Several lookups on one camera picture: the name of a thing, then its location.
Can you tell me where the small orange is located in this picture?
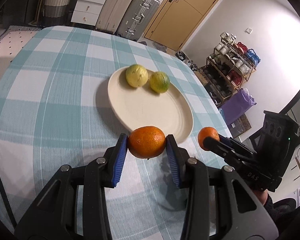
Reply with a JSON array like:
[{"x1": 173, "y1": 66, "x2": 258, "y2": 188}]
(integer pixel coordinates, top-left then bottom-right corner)
[{"x1": 197, "y1": 127, "x2": 219, "y2": 151}]

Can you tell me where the large orange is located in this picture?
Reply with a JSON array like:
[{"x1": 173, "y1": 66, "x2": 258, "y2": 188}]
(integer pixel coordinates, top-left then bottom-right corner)
[{"x1": 128, "y1": 126, "x2": 166, "y2": 159}]

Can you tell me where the person's right hand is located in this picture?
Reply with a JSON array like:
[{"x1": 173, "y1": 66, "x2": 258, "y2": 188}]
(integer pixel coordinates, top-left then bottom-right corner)
[{"x1": 253, "y1": 190, "x2": 268, "y2": 205}]

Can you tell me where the purple bag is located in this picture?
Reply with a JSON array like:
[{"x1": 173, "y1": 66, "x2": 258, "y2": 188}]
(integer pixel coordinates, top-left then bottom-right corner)
[{"x1": 220, "y1": 88, "x2": 257, "y2": 126}]

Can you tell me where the cream oval plate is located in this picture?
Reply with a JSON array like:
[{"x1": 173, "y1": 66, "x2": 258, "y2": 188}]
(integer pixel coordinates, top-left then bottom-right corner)
[{"x1": 107, "y1": 67, "x2": 193, "y2": 143}]

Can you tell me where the green lime fruit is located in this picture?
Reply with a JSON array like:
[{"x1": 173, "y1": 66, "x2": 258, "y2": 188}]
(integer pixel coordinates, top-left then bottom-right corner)
[{"x1": 149, "y1": 72, "x2": 170, "y2": 94}]

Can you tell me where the wooden shoe rack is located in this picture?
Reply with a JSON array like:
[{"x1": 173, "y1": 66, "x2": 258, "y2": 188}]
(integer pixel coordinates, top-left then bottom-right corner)
[{"x1": 200, "y1": 32, "x2": 261, "y2": 107}]

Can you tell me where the checkered teal tablecloth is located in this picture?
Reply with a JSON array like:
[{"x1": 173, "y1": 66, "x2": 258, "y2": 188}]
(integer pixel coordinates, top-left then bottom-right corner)
[{"x1": 0, "y1": 26, "x2": 230, "y2": 239}]

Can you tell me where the yellow guava fruit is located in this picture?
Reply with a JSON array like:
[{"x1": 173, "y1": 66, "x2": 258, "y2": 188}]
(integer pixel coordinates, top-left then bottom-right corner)
[{"x1": 126, "y1": 64, "x2": 148, "y2": 88}]

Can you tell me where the wooden door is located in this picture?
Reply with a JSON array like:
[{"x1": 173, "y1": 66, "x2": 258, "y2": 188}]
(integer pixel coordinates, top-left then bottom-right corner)
[{"x1": 145, "y1": 0, "x2": 219, "y2": 51}]

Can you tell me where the silver suitcase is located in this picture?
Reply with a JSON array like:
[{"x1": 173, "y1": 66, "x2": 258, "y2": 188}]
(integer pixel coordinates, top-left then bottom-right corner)
[{"x1": 115, "y1": 0, "x2": 160, "y2": 41}]

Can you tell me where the beige suitcase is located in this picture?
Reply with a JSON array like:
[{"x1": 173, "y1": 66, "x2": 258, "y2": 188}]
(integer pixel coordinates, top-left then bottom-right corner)
[{"x1": 96, "y1": 0, "x2": 132, "y2": 34}]

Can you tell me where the woven laundry basket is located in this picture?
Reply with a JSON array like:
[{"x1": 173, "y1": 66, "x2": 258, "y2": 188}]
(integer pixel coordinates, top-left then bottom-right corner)
[{"x1": 43, "y1": 0, "x2": 70, "y2": 27}]

